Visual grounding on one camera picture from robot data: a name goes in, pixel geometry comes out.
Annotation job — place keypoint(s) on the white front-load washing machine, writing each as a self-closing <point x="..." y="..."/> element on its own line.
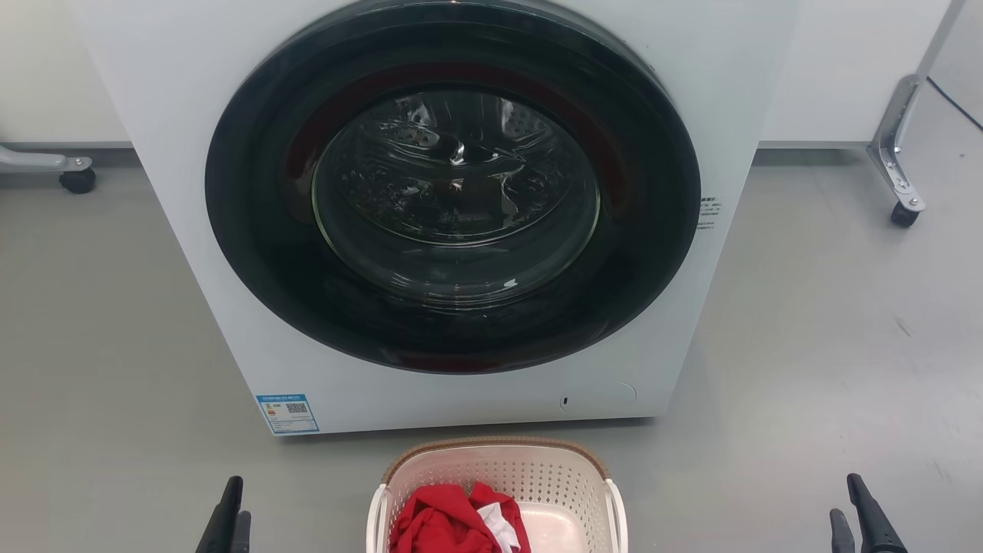
<point x="192" y="92"/>

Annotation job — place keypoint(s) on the black caster wheel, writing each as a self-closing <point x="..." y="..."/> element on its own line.
<point x="904" y="215"/>
<point x="77" y="181"/>

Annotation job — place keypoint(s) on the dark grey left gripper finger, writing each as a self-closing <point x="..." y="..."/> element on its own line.
<point x="224" y="522"/>
<point x="242" y="534"/>

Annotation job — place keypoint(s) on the white garment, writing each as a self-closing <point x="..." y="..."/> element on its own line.
<point x="503" y="531"/>

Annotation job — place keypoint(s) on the round black washer door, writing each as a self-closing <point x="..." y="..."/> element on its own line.
<point x="261" y="253"/>

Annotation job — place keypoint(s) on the low grey frame leg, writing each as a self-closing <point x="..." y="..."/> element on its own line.
<point x="31" y="160"/>

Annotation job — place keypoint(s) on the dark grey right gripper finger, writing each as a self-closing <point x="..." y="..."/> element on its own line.
<point x="872" y="522"/>
<point x="842" y="534"/>

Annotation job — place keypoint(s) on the blue energy label sticker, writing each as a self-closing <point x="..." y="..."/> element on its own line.
<point x="287" y="414"/>

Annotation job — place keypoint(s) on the white perforated laundry basket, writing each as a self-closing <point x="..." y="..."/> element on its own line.
<point x="537" y="476"/>

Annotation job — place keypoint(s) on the tall silver frame leg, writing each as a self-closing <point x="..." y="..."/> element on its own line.
<point x="895" y="130"/>

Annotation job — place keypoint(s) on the small printed text label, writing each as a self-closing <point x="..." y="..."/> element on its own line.
<point x="709" y="213"/>

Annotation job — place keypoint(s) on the red garment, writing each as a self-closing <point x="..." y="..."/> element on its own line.
<point x="441" y="522"/>

